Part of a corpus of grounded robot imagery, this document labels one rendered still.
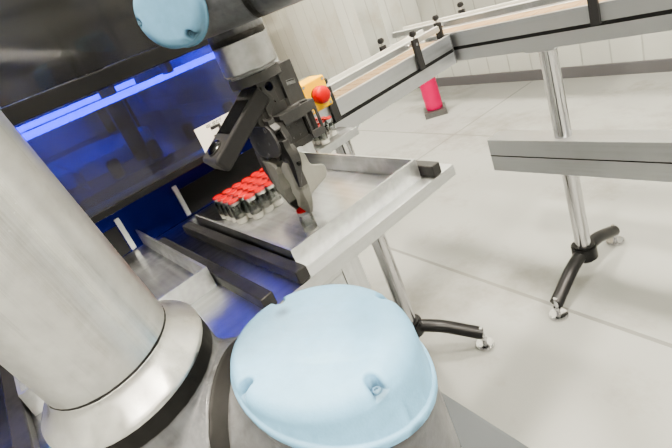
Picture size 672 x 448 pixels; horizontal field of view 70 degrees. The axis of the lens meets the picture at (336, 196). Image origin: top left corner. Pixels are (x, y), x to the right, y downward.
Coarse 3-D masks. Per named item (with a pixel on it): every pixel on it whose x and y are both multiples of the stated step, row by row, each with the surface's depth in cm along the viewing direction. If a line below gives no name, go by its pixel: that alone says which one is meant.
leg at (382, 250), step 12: (348, 144) 134; (384, 240) 147; (384, 252) 148; (384, 264) 150; (384, 276) 153; (396, 276) 152; (396, 288) 153; (396, 300) 156; (408, 300) 157; (408, 312) 157
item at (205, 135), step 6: (216, 120) 95; (222, 120) 95; (204, 126) 93; (210, 126) 94; (198, 132) 93; (204, 132) 93; (210, 132) 94; (216, 132) 95; (198, 138) 93; (204, 138) 93; (210, 138) 94; (204, 144) 94; (204, 150) 94
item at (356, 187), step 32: (320, 160) 97; (352, 160) 89; (384, 160) 82; (320, 192) 87; (352, 192) 82; (384, 192) 73; (224, 224) 81; (256, 224) 85; (288, 224) 80; (320, 224) 75; (352, 224) 70; (288, 256) 65
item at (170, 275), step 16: (144, 240) 93; (128, 256) 93; (144, 256) 90; (160, 256) 87; (176, 256) 79; (144, 272) 83; (160, 272) 81; (176, 272) 79; (192, 272) 76; (208, 272) 69; (160, 288) 76; (176, 288) 66; (192, 288) 68; (208, 288) 69; (16, 384) 58; (32, 400) 57
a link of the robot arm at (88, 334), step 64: (0, 128) 24; (0, 192) 23; (64, 192) 27; (0, 256) 23; (64, 256) 25; (0, 320) 24; (64, 320) 26; (128, 320) 28; (192, 320) 33; (64, 384) 27; (128, 384) 28; (192, 384) 30
